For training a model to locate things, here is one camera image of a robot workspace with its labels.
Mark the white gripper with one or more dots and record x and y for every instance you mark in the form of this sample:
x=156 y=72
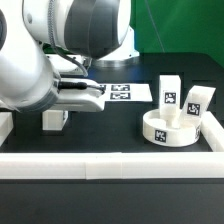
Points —
x=80 y=95

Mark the white round stool seat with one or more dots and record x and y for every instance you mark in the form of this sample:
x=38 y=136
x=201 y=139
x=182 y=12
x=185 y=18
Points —
x=158 y=132

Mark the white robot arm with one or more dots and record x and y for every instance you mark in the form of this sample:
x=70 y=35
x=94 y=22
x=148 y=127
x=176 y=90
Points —
x=29 y=82

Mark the white AprilTag marker sheet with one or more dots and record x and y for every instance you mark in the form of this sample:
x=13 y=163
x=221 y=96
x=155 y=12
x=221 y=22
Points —
x=123 y=92

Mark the white front fence bar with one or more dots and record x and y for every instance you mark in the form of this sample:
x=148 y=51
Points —
x=89 y=166

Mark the white left fence block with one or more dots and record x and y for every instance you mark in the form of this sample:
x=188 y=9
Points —
x=6 y=125

